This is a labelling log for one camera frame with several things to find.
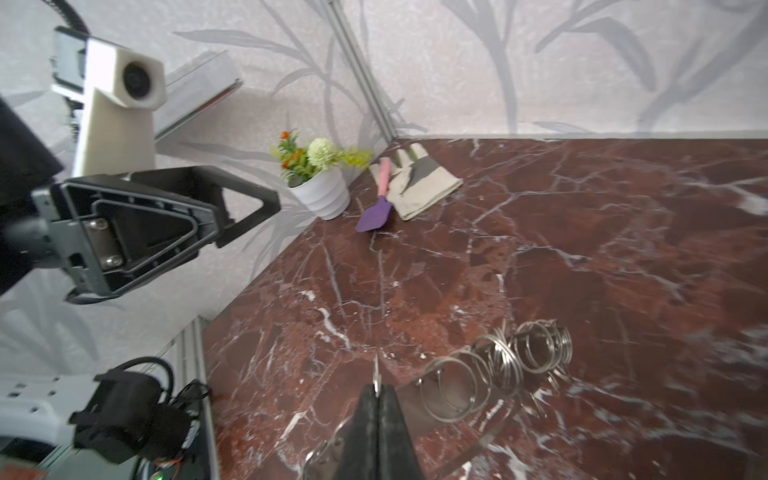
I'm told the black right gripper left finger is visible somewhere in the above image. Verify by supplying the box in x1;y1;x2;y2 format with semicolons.
334;385;379;480

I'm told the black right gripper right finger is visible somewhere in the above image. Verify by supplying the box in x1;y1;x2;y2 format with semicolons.
377;385;423;480

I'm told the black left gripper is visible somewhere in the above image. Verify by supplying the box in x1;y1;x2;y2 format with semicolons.
30;166;281;300

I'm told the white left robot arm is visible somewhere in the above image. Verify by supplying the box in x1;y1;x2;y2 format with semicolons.
1;89;269;376

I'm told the artificial green plant with flowers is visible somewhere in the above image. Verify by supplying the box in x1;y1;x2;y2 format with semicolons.
271;130;373;188

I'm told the white ribbed plant pot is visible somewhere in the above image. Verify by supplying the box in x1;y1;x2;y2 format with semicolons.
289;167;351;220

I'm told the beige and grey garden glove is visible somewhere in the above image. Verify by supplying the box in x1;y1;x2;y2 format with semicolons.
369;143;463;221

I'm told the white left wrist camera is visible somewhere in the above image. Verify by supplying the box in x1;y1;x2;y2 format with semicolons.
52;26;166;177

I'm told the clear plastic wall tray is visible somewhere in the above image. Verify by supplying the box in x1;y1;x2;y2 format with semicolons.
153;51;243;141

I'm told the purple trowel pink handle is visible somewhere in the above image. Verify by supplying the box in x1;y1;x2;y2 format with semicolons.
355;157;392;232

